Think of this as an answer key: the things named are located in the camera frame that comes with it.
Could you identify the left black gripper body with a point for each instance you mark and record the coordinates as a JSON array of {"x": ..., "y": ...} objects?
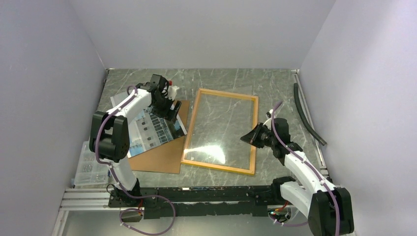
[{"x": 163, "y": 107}]

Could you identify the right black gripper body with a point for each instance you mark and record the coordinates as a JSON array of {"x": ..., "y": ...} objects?
[{"x": 267, "y": 138}]

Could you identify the yellow picture frame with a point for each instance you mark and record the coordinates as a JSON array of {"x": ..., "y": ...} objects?
[{"x": 218, "y": 120}]

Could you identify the building photo print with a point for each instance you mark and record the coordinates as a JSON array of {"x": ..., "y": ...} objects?
[{"x": 145, "y": 129}]

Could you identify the brown backing board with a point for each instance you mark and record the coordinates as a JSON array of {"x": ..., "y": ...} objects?
[{"x": 165, "y": 158}]

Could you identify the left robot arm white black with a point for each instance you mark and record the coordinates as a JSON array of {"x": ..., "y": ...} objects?
[{"x": 109, "y": 134}]

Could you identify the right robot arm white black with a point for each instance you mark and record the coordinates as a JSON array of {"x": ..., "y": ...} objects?
[{"x": 327, "y": 208}]

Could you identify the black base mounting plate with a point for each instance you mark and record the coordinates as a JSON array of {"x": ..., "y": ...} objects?
[{"x": 170, "y": 209}]

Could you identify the clear plastic screw box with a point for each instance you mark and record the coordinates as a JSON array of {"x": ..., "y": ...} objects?
[{"x": 89, "y": 171}]

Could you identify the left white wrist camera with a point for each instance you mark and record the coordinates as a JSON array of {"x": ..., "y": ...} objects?
[{"x": 172, "y": 90}]

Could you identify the aluminium extrusion rail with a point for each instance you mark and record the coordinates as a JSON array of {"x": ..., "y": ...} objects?
[{"x": 81, "y": 198}]

